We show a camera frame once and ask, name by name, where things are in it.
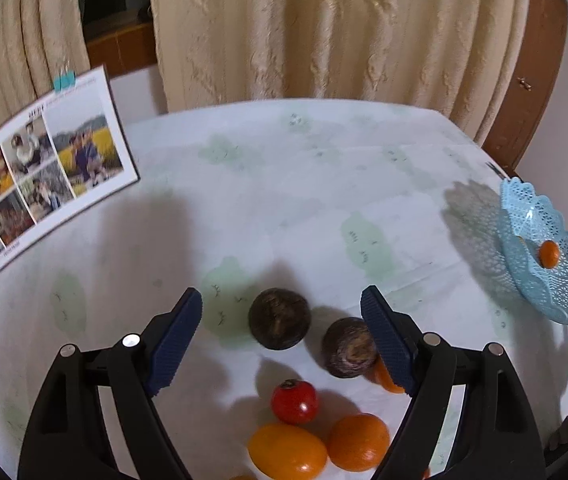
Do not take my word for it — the brown wooden door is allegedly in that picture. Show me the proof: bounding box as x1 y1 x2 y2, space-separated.
482 0 568 176

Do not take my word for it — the small orange fruit in basket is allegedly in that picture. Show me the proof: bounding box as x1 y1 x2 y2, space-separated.
538 240 561 269

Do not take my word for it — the dark purple passion fruit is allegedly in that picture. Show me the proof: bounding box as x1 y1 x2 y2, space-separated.
321 316 378 378

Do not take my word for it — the small orange fruit piece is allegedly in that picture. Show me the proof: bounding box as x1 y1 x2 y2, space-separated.
373 356 405 394

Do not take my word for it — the beige curtain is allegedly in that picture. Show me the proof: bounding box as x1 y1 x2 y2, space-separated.
150 0 529 143
0 0 90 126

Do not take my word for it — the photo collage board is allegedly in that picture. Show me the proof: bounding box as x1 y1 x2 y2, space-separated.
0 67 139 271

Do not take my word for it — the beige curtain left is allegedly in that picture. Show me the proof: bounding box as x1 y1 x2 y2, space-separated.
0 0 90 126

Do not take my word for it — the dark brown passion fruit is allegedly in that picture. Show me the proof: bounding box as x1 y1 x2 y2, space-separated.
248 287 312 351

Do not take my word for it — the red cherry tomato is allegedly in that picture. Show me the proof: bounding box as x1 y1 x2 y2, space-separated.
270 379 320 426

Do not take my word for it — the light blue lace basket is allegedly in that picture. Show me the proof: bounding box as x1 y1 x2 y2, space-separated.
497 177 568 325

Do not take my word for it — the teal binder clip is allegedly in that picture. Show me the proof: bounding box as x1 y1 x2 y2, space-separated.
53 58 76 93

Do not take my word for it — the beige curtain right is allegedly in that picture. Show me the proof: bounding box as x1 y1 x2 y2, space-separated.
150 0 529 143

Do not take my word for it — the oval orange tomato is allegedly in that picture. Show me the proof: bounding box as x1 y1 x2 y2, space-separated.
247 422 328 479

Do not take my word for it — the round orange fruit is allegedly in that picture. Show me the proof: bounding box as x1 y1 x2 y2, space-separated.
327 413 391 472

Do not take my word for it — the white green patterned tablecloth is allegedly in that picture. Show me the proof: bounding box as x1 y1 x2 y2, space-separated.
0 101 568 479

